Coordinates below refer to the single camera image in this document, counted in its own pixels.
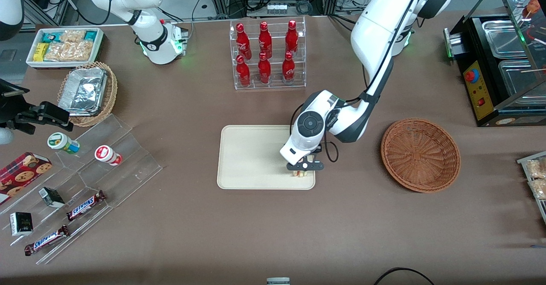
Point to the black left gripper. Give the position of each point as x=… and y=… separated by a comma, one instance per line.
x=318, y=149

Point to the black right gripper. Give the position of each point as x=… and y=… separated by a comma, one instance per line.
x=9, y=106

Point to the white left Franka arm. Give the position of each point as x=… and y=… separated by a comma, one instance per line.
x=375, y=33

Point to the cream plastic tray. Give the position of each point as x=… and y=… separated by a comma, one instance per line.
x=251, y=157

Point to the light wicker basket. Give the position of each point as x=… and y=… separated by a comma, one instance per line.
x=111, y=93

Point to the empty-style brown wicker basket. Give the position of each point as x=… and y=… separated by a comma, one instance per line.
x=420, y=155

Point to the metal tray with fried food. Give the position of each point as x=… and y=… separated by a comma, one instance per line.
x=538, y=208

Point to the green lid yogurt cup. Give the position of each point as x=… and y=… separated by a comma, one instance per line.
x=62, y=143

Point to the aluminium foil container stack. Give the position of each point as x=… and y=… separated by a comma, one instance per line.
x=83, y=91

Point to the white rectangular snack bin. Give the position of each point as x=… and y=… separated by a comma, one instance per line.
x=64, y=64

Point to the red lid yogurt cup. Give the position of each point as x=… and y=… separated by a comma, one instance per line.
x=107, y=155

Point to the red plaid cookie box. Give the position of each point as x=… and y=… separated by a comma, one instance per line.
x=21, y=174

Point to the clear bag of crackers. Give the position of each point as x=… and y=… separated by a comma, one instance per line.
x=81, y=51
x=72, y=36
x=57, y=52

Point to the yellow snack packet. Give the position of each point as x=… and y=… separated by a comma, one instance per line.
x=40, y=52

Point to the small black carton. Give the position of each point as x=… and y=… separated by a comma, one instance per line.
x=21, y=224
x=52, y=197

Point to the teal snack packet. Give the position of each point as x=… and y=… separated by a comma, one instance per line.
x=91, y=36
x=50, y=37

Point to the clear acrylic tiered stand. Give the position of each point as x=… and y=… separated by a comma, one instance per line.
x=136, y=165

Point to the Snickers chocolate bar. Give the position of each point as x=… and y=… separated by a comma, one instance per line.
x=85, y=206
x=47, y=240

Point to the clear acrylic bottle rack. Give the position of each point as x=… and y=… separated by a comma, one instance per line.
x=273, y=84

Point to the red cola bottle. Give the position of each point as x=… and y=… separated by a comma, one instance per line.
x=243, y=42
x=291, y=38
x=265, y=41
x=264, y=71
x=243, y=74
x=288, y=70

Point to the small grey device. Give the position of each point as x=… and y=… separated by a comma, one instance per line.
x=278, y=281

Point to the white power strip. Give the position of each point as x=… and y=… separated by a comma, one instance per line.
x=276, y=8

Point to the black hot food case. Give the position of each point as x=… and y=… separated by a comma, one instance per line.
x=482, y=101

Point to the steel food pan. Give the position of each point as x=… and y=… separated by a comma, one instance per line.
x=518, y=78
x=503, y=39

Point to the fried snack on skewer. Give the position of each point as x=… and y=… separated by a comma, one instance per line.
x=534, y=5

